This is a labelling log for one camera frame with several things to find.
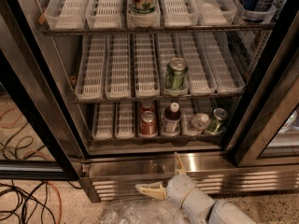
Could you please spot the green can shelf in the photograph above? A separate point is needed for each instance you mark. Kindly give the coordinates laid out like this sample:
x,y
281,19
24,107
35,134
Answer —
x,y
217,121
175,77

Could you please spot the red coke can rear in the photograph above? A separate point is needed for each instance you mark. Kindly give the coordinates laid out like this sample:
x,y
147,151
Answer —
x,y
147,105

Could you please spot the green can bottom shelf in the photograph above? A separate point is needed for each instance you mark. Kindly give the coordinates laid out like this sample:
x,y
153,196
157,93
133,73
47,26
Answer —
x,y
217,121

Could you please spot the stainless steel fridge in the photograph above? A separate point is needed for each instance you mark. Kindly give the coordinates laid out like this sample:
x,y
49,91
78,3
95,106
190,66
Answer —
x,y
111,68

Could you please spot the brown drink bottle white cap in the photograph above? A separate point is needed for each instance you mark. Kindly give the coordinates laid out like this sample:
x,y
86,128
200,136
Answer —
x,y
171,119

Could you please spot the clear water bottle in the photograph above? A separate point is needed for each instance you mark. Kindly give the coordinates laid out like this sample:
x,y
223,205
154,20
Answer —
x,y
195,124

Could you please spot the right glass fridge door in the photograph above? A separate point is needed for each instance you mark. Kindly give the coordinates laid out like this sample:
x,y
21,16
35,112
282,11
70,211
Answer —
x,y
263,139

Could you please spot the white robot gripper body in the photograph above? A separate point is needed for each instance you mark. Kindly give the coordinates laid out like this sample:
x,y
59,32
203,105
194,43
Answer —
x,y
179,188

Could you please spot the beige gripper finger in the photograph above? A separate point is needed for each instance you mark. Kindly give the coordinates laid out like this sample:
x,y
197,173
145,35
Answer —
x,y
179,165
153,190

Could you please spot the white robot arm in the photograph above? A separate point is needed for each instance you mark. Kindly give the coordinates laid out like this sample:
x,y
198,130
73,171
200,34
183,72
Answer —
x,y
223,212

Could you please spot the green can middle shelf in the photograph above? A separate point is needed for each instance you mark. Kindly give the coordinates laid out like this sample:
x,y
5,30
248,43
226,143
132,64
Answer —
x,y
175,77

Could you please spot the clear plastic bin on floor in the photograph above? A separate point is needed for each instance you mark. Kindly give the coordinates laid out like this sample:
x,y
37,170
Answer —
x,y
158,212

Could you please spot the left glass fridge door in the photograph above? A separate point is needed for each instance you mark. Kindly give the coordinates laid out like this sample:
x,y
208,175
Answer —
x,y
33,76

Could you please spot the white green carton top shelf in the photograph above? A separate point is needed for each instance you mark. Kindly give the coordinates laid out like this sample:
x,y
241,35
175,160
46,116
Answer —
x,y
142,13

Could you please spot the glass fridge door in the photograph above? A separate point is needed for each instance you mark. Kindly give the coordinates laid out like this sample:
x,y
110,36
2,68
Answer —
x,y
263,139
33,76

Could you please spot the red coke can front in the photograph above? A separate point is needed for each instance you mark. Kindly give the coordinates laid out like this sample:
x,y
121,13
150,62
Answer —
x,y
148,124

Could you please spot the red coke can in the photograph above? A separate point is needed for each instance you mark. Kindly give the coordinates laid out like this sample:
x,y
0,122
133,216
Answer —
x,y
147,105
148,124

